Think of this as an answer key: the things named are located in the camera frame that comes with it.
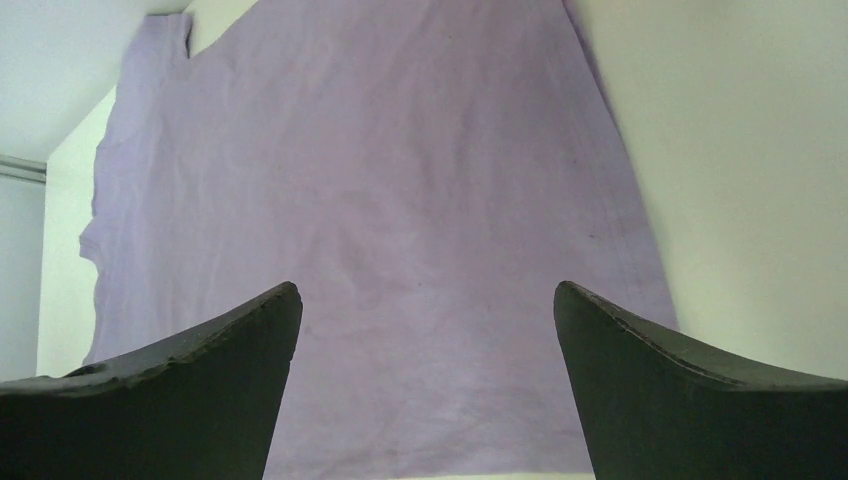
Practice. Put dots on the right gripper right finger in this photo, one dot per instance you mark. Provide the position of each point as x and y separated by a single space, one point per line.
654 403

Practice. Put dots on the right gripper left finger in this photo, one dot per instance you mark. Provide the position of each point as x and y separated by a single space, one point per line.
200 404

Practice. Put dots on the lavender t shirt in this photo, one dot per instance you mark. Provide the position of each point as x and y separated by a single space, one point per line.
425 172

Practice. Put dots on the left corner aluminium post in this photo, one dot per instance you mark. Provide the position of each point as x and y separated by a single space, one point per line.
23 170

